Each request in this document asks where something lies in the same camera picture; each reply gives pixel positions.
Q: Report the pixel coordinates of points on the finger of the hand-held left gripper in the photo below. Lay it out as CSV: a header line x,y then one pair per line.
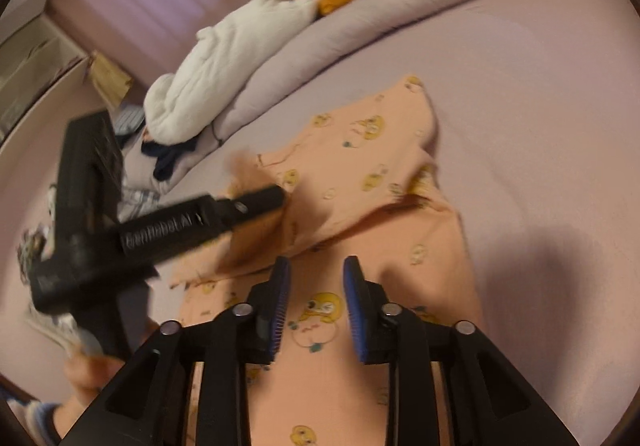
x,y
255,202

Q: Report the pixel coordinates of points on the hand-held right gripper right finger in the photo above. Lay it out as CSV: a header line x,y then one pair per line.
x,y
356,311

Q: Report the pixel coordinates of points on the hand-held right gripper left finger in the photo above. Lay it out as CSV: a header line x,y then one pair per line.
x,y
280,306

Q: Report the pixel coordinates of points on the peach cartoon print garment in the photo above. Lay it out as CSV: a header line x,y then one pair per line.
x,y
350,161

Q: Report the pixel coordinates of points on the person's left forearm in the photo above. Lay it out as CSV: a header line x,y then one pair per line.
x,y
37,421

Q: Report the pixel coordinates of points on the person's left hand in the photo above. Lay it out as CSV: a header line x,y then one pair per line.
x,y
92,371

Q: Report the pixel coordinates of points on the plaid cloth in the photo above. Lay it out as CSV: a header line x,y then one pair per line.
x,y
140,201

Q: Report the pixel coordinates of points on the dark blue cloth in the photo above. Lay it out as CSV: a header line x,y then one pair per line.
x,y
167,159

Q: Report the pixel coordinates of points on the white quilted cloth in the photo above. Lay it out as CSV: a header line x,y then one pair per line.
x,y
225,51

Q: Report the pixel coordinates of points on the brown paper bag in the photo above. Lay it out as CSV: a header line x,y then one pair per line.
x,y
110,79

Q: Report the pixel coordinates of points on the white cabinet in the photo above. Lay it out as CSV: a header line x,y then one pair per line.
x,y
35,71

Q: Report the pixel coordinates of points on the lilac duvet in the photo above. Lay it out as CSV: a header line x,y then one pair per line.
x,y
400,11

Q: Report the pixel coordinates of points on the lilac bed sheet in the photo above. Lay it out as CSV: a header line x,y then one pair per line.
x,y
540,151

